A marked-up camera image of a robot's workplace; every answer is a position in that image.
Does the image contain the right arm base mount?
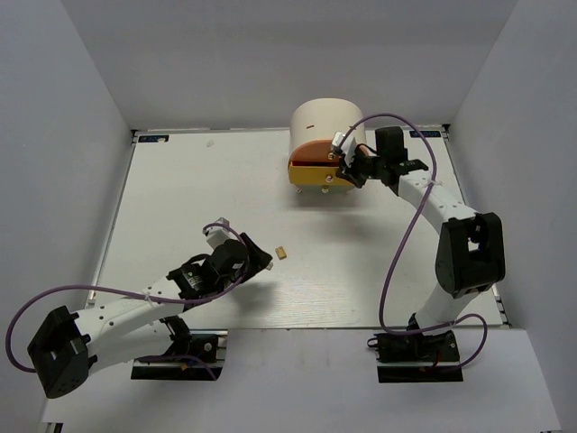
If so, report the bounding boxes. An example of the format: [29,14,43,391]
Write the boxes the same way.
[367,331,463,383]

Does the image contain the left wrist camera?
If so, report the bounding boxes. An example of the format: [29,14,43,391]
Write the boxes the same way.
[203,217,235,249]

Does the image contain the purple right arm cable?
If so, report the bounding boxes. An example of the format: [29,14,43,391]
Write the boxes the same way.
[346,112,489,371]

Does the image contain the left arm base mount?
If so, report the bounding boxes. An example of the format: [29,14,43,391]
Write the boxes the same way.
[131,331,228,382]

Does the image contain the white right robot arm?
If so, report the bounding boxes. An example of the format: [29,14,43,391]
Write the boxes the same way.
[331,126,506,360]

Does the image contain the tan eraser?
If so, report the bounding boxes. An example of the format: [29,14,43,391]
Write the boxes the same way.
[275,246,288,260]

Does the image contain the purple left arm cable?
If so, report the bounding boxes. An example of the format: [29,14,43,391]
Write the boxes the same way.
[5,223,249,373]

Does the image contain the round cream drawer cabinet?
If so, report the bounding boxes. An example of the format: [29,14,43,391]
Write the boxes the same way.
[288,98,363,193]

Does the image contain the blue label left corner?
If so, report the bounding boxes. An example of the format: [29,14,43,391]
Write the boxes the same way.
[138,134,169,143]

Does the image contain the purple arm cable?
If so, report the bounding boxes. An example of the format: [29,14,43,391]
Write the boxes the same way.
[5,223,249,373]
[346,112,489,371]

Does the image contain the blue label right corner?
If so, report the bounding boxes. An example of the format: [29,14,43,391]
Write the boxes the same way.
[409,130,442,138]

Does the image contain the blue label corner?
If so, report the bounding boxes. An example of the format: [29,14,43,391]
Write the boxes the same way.
[409,130,442,138]
[138,134,169,143]

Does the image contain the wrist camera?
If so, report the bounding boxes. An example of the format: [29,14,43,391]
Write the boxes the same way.
[203,217,235,249]
[330,132,358,167]

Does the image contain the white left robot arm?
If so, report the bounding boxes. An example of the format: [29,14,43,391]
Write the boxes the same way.
[27,233,272,399]

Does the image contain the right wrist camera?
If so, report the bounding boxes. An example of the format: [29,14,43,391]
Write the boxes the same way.
[330,132,358,167]

